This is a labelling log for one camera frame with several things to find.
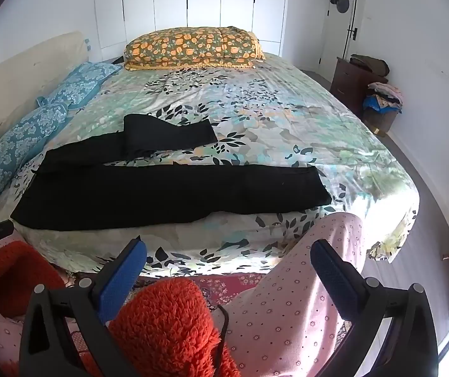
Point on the olive folded clothes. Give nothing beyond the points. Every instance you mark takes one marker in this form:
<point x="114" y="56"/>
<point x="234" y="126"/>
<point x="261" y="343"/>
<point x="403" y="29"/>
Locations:
<point x="372" y="65"/>

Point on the white wardrobe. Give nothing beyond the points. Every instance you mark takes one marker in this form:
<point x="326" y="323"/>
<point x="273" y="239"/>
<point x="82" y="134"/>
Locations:
<point x="193" y="0"/>

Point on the black pants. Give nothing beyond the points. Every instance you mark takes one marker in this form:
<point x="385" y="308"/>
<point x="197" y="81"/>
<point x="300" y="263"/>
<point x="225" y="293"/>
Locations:
<point x="169" y="192"/>

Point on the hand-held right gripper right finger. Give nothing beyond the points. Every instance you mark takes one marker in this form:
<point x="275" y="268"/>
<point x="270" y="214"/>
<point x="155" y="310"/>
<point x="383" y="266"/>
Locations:
<point x="336" y="282"/>

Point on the brown laundry basket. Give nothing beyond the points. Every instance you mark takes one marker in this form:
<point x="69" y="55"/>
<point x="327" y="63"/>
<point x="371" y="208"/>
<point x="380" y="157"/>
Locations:
<point x="381" y="121"/>

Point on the brown nightstand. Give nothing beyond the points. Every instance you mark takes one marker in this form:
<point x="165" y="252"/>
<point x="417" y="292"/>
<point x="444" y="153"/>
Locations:
<point x="346" y="80"/>

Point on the white door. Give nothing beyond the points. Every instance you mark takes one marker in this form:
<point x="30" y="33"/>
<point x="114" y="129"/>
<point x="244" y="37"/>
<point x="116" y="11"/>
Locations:
<point x="340" y="43"/>

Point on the blue floral pillow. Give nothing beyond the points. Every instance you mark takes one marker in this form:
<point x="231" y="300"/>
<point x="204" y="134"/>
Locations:
<point x="79" y="84"/>
<point x="16" y="145"/>

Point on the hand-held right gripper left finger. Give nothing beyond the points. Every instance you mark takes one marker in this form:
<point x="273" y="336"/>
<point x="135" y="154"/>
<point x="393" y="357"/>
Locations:
<point x="124" y="279"/>

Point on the person's right leg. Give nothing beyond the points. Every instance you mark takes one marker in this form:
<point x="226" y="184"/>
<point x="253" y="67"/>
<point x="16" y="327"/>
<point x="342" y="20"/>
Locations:
<point x="295" y="302"/>

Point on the orange green patterned pillow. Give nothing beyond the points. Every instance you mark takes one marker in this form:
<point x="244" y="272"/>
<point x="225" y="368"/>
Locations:
<point x="193" y="45"/>

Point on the floral bed sheet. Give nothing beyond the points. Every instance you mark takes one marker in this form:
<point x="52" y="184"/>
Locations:
<point x="271" y="118"/>

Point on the cream padded headboard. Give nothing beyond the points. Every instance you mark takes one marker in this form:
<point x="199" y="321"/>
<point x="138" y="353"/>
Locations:
<point x="20" y="74"/>

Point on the orange fuzzy jacket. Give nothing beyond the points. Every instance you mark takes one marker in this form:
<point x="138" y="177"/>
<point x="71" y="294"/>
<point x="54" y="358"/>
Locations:
<point x="169" y="330"/>

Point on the black hat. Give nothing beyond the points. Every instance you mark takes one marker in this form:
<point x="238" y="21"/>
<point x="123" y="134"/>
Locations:
<point x="341" y="3"/>

